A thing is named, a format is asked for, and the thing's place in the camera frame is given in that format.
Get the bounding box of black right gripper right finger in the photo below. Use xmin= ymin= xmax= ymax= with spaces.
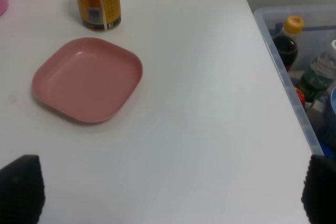
xmin=301 ymin=155 xmax=335 ymax=223

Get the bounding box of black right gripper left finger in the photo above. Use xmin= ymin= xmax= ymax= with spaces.
xmin=1 ymin=155 xmax=45 ymax=223

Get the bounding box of blue bowl in bin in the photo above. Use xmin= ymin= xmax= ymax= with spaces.
xmin=322 ymin=86 xmax=336 ymax=146

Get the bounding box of red toy in bin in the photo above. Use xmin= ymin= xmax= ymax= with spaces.
xmin=295 ymin=88 xmax=306 ymax=107

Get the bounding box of green label water bottle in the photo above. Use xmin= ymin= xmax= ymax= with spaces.
xmin=296 ymin=40 xmax=335 ymax=103

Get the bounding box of pink square plate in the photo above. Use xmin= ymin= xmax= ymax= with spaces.
xmin=31 ymin=37 xmax=143 ymax=124

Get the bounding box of yellow cap sauce bottle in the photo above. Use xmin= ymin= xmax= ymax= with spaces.
xmin=273 ymin=15 xmax=304 ymax=72

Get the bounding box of clear plastic storage bin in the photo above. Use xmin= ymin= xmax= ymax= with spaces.
xmin=254 ymin=5 xmax=335 ymax=157

